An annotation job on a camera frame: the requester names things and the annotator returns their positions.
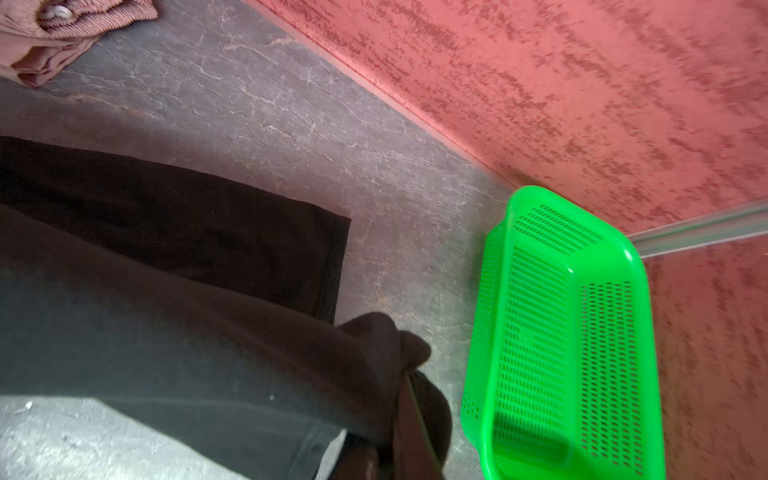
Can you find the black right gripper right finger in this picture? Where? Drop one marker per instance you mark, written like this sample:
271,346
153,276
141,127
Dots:
418,430

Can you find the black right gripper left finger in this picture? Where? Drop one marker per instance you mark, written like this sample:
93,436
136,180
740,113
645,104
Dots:
357,461

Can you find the black shorts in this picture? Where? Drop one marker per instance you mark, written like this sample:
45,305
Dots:
199,306

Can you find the pink drawstring shorts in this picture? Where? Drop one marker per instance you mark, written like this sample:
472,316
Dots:
41,38

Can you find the green plastic basket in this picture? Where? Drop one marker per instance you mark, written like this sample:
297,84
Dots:
562,379

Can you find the right aluminium corner post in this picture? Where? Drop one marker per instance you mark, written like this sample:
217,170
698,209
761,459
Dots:
733,224

